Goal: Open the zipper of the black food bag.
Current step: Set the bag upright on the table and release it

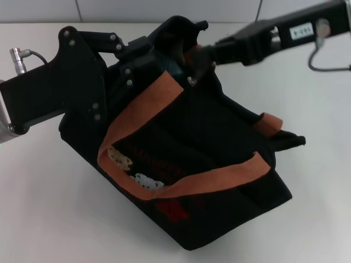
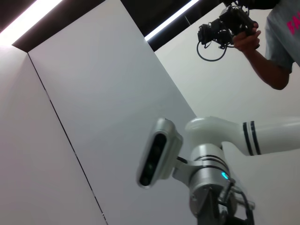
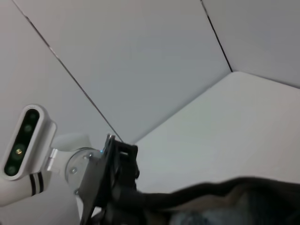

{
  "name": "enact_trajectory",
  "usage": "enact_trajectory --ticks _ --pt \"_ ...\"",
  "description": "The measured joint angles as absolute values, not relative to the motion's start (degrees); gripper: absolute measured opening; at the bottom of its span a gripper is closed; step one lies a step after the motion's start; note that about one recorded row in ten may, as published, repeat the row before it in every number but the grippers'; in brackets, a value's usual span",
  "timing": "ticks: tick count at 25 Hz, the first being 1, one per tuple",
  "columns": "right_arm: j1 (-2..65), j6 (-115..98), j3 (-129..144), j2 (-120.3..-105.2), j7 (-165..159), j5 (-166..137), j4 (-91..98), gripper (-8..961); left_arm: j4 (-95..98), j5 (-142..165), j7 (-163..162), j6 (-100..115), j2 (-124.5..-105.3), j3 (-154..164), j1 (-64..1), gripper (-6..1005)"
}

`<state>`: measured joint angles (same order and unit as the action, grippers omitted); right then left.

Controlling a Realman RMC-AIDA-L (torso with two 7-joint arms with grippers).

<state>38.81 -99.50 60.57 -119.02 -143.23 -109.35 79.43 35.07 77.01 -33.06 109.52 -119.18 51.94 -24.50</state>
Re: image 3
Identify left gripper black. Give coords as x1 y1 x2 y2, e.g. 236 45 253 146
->
79 134 141 225

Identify black food bag orange straps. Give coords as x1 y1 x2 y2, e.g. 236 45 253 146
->
93 177 300 225

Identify blue towel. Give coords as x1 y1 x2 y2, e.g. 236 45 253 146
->
170 206 235 225

